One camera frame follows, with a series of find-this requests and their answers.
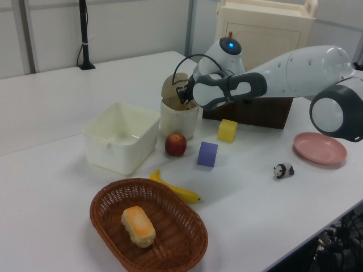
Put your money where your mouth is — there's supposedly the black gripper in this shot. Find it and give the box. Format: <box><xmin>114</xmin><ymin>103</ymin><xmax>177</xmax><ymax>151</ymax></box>
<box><xmin>175</xmin><ymin>80</ymin><xmax>197</xmax><ymax>105</ymax></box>

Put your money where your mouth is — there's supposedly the small beige flip-lid trash can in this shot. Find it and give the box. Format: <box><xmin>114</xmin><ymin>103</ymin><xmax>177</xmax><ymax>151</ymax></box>
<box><xmin>159</xmin><ymin>72</ymin><xmax>200</xmax><ymax>142</ymax></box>

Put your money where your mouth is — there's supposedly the red apple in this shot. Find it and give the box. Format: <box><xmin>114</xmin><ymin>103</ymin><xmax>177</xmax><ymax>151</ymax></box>
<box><xmin>164</xmin><ymin>133</ymin><xmax>188</xmax><ymax>158</ymax></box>

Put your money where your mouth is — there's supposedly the yellow cube block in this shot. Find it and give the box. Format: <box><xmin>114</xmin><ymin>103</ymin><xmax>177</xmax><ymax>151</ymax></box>
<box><xmin>217</xmin><ymin>118</ymin><xmax>238</xmax><ymax>143</ymax></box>

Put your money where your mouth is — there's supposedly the purple cube block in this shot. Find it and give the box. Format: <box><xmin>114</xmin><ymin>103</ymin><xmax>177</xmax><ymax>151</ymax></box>
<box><xmin>197</xmin><ymin>141</ymin><xmax>219</xmax><ymax>168</ymax></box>

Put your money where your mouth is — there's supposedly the dark brown drawer box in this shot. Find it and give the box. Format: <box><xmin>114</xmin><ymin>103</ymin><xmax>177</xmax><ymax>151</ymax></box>
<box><xmin>202</xmin><ymin>95</ymin><xmax>294</xmax><ymax>130</ymax></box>

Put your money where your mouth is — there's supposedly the cream plastic tub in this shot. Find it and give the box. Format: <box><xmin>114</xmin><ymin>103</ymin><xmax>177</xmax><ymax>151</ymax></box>
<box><xmin>82</xmin><ymin>101</ymin><xmax>162</xmax><ymax>177</ymax></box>

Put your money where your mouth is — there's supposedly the yellow banana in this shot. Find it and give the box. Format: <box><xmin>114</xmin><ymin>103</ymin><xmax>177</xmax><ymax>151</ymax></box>
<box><xmin>149</xmin><ymin>169</ymin><xmax>203</xmax><ymax>204</ymax></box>

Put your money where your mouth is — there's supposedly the panda figurine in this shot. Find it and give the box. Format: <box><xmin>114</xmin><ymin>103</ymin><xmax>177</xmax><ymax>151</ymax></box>
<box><xmin>273</xmin><ymin>162</ymin><xmax>296</xmax><ymax>181</ymax></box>

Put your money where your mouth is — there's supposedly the golden bread loaf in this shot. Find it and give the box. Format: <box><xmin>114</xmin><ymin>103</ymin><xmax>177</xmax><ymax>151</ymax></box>
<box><xmin>121</xmin><ymin>206</ymin><xmax>157</xmax><ymax>249</ymax></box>

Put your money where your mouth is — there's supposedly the pink plate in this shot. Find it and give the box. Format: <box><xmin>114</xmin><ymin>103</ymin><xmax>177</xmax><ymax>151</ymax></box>
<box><xmin>293</xmin><ymin>131</ymin><xmax>348</xmax><ymax>166</ymax></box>

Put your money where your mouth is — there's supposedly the brown wicker basket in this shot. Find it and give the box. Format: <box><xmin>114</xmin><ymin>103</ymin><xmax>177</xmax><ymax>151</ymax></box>
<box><xmin>90</xmin><ymin>177</ymin><xmax>209</xmax><ymax>272</ymax></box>

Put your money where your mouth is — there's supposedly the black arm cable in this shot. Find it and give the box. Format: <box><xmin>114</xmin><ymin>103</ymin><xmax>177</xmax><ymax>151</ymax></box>
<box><xmin>172</xmin><ymin>53</ymin><xmax>237</xmax><ymax>103</ymax></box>

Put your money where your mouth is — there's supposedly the black camera stand pole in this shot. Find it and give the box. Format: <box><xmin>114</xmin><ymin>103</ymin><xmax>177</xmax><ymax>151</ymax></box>
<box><xmin>75</xmin><ymin>0</ymin><xmax>96</xmax><ymax>71</ymax></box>

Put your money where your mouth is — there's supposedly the black cable bundle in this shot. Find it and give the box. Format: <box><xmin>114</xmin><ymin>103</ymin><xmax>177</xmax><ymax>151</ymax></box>
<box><xmin>308</xmin><ymin>209</ymin><xmax>363</xmax><ymax>272</ymax></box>

